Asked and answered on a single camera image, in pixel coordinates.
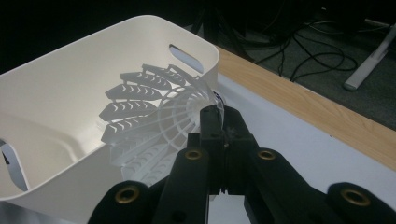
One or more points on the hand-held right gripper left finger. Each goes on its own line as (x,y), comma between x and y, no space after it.
(213,137)

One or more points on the white plastic shuttlecock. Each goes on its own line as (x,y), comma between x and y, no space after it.
(174,119)

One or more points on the white table cover sheet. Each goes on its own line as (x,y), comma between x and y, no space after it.
(295,140)

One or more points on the white metal stand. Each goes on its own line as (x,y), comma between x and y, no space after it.
(370,60)

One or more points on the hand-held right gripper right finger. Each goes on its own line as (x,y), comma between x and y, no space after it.
(238,140)

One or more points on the white plastic storage bin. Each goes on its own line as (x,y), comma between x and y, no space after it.
(62,77)

